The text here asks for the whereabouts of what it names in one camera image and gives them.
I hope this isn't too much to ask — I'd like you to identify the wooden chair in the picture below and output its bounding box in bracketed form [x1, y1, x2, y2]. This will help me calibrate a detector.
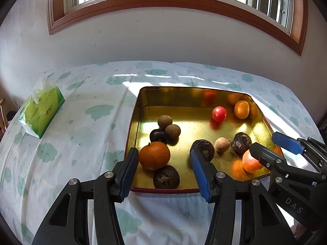
[0, 98, 7, 133]

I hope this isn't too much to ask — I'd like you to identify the red and gold tin box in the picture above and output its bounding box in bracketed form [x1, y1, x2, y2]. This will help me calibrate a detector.
[124, 86, 284, 193]

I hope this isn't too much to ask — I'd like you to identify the blemished orange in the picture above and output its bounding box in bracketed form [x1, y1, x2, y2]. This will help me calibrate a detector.
[242, 149, 263, 173]

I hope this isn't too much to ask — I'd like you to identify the dark purple round fruit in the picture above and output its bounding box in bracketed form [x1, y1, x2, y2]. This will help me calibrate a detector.
[149, 129, 168, 144]

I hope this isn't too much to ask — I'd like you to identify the wooden framed window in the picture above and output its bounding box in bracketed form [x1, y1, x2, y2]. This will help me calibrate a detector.
[47, 0, 309, 56]

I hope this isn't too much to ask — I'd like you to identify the large dark water chestnut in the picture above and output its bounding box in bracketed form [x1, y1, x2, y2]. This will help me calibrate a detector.
[232, 132, 252, 154]

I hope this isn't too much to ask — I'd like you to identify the white cloud print tablecloth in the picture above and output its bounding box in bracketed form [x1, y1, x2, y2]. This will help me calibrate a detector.
[0, 61, 325, 245]

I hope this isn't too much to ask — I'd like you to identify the smooth orange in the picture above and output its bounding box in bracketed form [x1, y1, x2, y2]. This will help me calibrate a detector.
[234, 100, 250, 119]

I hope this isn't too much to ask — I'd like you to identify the pale tan longan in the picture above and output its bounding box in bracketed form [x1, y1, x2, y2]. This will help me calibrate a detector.
[214, 137, 231, 153]

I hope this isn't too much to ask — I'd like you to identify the red tomato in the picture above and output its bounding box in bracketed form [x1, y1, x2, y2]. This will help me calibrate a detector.
[212, 106, 227, 122]

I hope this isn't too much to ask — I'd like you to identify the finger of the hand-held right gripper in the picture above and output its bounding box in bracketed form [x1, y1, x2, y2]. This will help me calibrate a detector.
[271, 132, 327, 174]
[250, 143, 325, 186]

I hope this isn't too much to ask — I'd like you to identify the small dark water chestnut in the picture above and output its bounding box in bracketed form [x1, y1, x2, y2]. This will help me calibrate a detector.
[153, 165, 180, 190]

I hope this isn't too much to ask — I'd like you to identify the brown longan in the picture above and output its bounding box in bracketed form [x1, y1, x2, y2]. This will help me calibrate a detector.
[158, 115, 173, 129]
[165, 124, 181, 139]

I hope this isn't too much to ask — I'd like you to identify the green tissue pack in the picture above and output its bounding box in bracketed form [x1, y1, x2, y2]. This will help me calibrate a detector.
[18, 77, 65, 139]

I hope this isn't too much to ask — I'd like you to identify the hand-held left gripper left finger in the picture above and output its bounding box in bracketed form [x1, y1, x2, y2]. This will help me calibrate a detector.
[32, 147, 140, 245]

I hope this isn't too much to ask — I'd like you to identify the small orange with stem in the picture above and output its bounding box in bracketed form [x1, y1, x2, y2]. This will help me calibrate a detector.
[139, 141, 171, 170]

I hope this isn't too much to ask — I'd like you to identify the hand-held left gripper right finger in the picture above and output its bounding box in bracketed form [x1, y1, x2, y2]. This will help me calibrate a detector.
[190, 148, 297, 245]

